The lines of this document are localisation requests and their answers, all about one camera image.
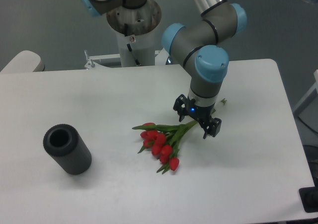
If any black device at table edge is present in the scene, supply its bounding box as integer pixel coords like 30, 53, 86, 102
299, 187, 318, 213

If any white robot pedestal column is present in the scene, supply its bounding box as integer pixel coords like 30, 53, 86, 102
106, 0, 161, 55

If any white furniture frame right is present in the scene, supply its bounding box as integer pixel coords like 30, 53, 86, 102
292, 70, 318, 117

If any red tulip bouquet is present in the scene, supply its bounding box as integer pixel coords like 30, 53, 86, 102
132, 98, 228, 175

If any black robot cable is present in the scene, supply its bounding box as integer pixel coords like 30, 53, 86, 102
123, 23, 141, 67

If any dark grey ribbed vase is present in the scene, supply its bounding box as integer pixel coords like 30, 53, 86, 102
43, 124, 92, 175

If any beige chair armrest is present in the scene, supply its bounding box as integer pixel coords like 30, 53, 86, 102
0, 50, 45, 74

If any white pedestal base bracket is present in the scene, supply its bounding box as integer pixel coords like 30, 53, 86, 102
84, 48, 173, 69

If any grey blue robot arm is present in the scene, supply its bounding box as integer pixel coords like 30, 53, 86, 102
81, 0, 247, 137

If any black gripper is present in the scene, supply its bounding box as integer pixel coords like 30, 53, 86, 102
173, 94, 222, 139

